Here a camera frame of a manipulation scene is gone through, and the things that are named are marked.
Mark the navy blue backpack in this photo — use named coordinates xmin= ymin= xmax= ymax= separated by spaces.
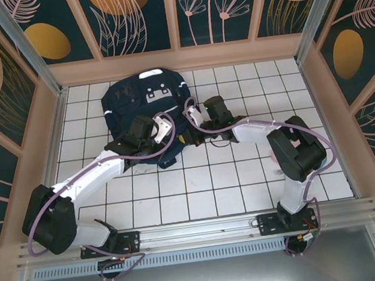
xmin=98 ymin=64 xmax=204 ymax=174

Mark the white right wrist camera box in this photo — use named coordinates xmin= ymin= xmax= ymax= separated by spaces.
xmin=186 ymin=106 xmax=206 ymax=127

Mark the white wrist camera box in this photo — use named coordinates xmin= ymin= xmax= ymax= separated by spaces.
xmin=186 ymin=106 xmax=206 ymax=127
xmin=151 ymin=114 xmax=175 ymax=144

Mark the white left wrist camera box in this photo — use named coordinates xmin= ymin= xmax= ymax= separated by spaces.
xmin=151 ymin=114 xmax=175 ymax=144

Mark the aluminium mounting rail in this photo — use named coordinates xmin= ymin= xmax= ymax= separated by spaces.
xmin=13 ymin=197 xmax=375 ymax=269

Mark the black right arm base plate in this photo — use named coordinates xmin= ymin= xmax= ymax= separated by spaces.
xmin=255 ymin=206 xmax=320 ymax=237

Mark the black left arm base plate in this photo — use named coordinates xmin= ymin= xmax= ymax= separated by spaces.
xmin=79 ymin=229 xmax=143 ymax=260

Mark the grey slotted cable duct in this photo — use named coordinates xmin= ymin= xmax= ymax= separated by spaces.
xmin=31 ymin=239 xmax=289 ymax=281

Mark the aluminium corner post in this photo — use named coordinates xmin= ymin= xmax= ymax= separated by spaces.
xmin=288 ymin=0 xmax=351 ymax=63
xmin=0 ymin=0 xmax=68 ymax=104

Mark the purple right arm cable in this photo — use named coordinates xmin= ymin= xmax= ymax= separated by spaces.
xmin=182 ymin=81 xmax=343 ymax=268

